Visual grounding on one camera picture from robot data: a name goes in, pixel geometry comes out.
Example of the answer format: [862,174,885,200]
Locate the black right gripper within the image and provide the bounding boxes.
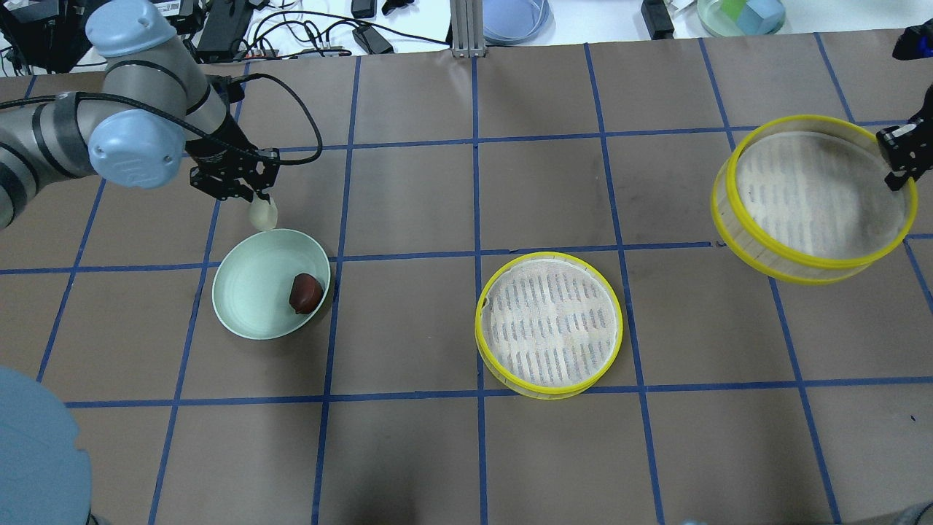
[876,87,932,192]

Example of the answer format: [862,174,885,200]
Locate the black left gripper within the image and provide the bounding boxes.
[190,147,281,203]

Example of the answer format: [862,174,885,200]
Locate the white steamed bun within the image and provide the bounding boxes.
[248,193,279,232]

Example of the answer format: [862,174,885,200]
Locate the yellow rimmed steamer basket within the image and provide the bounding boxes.
[710,115,918,286]

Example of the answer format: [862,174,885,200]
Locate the dark red bun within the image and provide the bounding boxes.
[289,273,324,315]

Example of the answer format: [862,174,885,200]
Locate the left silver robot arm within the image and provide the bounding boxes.
[1,1,280,230]

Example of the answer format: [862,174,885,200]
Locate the yellow rimmed steamer tray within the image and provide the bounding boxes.
[474,252,625,401]

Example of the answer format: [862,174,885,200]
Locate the mint green bowl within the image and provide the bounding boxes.
[212,228,331,341]

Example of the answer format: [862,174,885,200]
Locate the black power adapter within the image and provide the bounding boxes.
[352,26,394,55]

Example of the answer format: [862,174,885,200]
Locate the green glass bowl with blocks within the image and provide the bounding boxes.
[696,1,786,37]

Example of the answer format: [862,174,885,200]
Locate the blue plate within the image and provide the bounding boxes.
[481,1,551,44]

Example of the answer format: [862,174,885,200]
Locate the aluminium frame post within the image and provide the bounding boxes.
[450,0,487,58]

